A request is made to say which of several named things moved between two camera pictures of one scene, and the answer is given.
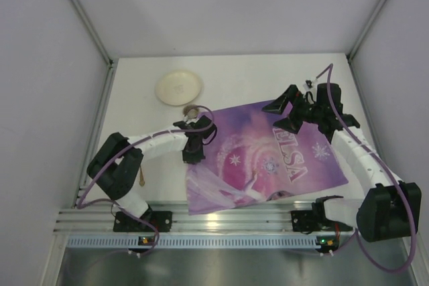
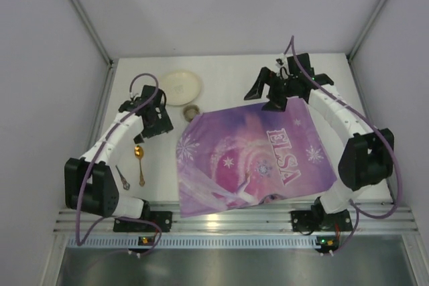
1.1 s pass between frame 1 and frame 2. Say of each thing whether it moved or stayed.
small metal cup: stayed
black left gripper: moved
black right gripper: moved
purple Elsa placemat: stayed
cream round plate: stayed
